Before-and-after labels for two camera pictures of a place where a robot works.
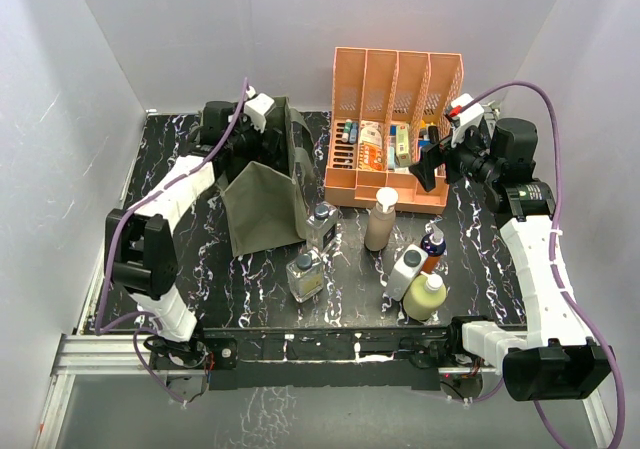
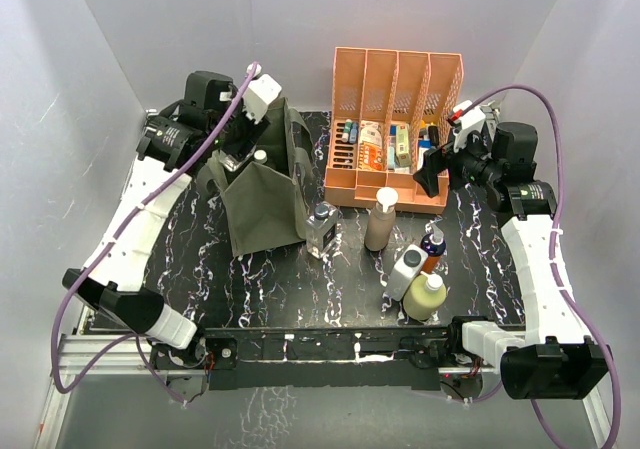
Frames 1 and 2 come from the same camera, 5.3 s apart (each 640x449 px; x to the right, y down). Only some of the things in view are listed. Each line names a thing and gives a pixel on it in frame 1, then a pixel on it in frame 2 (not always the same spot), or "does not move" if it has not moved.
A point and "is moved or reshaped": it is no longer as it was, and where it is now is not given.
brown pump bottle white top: x=381 y=219 does not move
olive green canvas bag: x=267 y=208 does not move
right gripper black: x=433 y=156 does not move
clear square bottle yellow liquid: x=305 y=275 is moved or reshaped
